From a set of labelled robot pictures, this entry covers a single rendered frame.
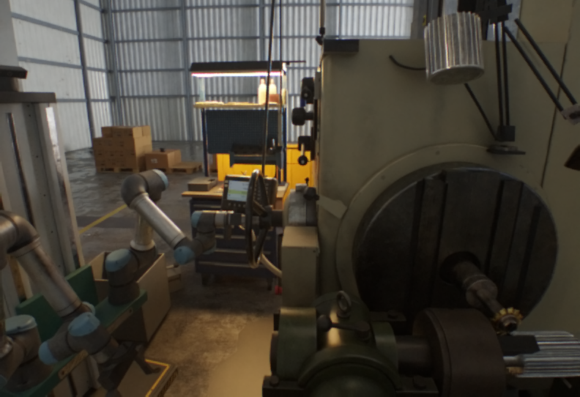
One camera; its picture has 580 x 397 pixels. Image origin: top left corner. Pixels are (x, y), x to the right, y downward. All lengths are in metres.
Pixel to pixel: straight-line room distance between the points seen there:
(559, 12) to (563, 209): 0.56
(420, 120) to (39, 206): 1.48
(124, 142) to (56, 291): 7.60
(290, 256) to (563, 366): 0.65
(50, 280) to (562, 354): 1.38
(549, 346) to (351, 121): 0.68
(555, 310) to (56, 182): 1.93
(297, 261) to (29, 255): 0.83
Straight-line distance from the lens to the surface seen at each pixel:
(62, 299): 1.27
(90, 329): 1.15
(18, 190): 1.55
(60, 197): 1.61
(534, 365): 0.87
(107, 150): 9.03
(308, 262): 0.89
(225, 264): 2.99
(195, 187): 2.91
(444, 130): 0.96
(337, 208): 0.89
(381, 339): 0.72
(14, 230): 1.17
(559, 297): 1.36
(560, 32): 1.16
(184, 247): 1.34
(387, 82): 0.90
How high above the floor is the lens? 1.73
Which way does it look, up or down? 14 degrees down
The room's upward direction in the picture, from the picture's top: straight up
